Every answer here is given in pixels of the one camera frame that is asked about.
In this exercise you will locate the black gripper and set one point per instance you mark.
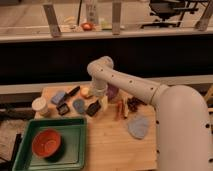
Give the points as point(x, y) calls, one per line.
point(93, 108)

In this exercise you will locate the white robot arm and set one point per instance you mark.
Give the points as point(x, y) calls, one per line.
point(184, 138)

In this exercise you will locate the white cup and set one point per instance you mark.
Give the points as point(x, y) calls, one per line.
point(40, 106)

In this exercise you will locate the yellow orange fruit toy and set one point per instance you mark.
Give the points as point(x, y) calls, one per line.
point(85, 92)

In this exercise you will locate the orange carrot toy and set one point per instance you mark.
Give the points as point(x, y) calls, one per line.
point(119, 110)

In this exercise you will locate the green plastic tray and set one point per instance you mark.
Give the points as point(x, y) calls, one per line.
point(69, 157)

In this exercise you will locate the black brush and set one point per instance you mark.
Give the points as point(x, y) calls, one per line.
point(62, 107)

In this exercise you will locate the banana toy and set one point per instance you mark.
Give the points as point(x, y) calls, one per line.
point(125, 108)

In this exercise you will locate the wooden board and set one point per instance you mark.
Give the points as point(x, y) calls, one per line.
point(111, 148)

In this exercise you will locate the dark brown small toy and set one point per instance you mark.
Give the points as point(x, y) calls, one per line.
point(133, 104)

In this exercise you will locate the orange bowl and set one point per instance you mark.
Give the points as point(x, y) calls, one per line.
point(46, 143)

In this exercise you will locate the red round background object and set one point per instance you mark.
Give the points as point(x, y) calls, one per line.
point(87, 26)

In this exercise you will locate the black office chair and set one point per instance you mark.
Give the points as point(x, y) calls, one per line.
point(171, 12)

